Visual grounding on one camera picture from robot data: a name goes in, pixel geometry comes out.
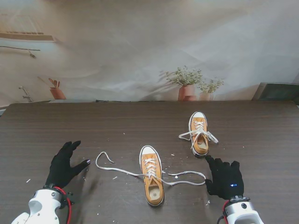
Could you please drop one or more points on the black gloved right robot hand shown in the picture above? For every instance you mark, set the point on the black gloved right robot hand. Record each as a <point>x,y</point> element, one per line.
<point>226,179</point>

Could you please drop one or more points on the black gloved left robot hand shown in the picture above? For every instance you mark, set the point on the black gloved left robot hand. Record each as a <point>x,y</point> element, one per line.
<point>60,168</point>

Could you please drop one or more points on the white shoelace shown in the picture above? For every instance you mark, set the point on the white shoelace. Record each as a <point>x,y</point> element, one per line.
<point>121,171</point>
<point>211,138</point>

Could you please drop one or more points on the yellow canvas sneaker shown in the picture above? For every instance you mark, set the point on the yellow canvas sneaker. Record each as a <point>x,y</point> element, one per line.
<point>198,115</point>
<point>149,150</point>

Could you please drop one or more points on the printed kitchen backdrop cloth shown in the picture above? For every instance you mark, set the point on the printed kitchen backdrop cloth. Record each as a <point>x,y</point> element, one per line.
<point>140,46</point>

